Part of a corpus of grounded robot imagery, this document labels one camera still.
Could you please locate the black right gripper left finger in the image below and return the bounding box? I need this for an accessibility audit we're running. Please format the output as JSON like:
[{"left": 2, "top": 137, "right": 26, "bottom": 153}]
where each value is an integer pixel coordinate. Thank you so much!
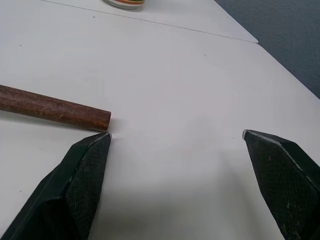
[{"left": 0, "top": 131, "right": 112, "bottom": 240}]

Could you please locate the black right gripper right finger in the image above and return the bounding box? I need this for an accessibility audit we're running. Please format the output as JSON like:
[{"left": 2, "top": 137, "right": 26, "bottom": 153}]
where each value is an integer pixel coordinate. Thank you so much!
[{"left": 241, "top": 129, "right": 320, "bottom": 240}]

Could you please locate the brown wooden rod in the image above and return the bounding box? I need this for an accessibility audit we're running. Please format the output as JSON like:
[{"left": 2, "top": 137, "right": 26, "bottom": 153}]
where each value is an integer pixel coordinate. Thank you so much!
[{"left": 0, "top": 84, "right": 112, "bottom": 132}]

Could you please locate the white striped cup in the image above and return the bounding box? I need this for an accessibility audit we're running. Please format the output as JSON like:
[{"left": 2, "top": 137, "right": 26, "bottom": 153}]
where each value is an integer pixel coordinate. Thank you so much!
[{"left": 103, "top": 0, "right": 145, "bottom": 11}]

